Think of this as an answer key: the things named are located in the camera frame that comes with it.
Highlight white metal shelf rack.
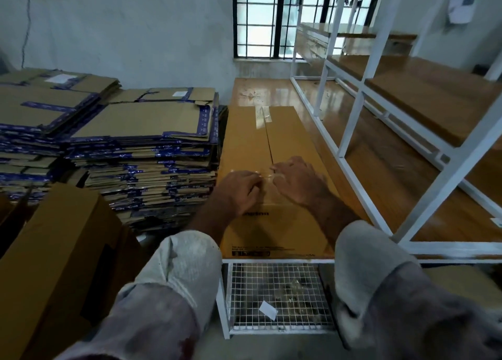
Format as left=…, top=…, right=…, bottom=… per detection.
left=290, top=0, right=502, bottom=243

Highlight person's light grey shirt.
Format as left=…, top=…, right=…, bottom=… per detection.
left=55, top=218, right=502, bottom=360

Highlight white wire mesh cage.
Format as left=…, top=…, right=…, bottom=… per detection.
left=223, top=260, right=337, bottom=335

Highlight wooden table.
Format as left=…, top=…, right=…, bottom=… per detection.
left=215, top=77, right=502, bottom=337

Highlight person's left forearm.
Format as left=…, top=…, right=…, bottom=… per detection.
left=187, top=203, right=236, bottom=247

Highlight person's left hand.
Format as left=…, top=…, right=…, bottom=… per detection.
left=212, top=170, right=264, bottom=219

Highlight person's right hand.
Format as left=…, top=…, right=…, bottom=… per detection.
left=270, top=156, right=330, bottom=209

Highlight white wall device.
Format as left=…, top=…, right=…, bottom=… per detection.
left=447, top=0, right=481, bottom=25

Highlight thin wall cable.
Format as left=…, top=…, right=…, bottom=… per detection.
left=19, top=0, right=32, bottom=68

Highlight assembled boxes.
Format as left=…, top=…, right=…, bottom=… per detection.
left=0, top=187, right=32, bottom=247

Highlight crumpled tape scraps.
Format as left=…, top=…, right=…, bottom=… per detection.
left=251, top=281, right=315, bottom=310

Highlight white paper tag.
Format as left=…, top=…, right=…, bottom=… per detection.
left=259, top=299, right=279, bottom=321

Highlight stack of cardboard boxes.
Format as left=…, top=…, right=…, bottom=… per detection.
left=0, top=68, right=122, bottom=204
left=66, top=87, right=224, bottom=216

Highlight black framed window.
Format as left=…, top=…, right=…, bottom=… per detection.
left=232, top=0, right=378, bottom=60

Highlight person's right forearm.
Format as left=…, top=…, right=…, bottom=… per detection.
left=310, top=187, right=366, bottom=247

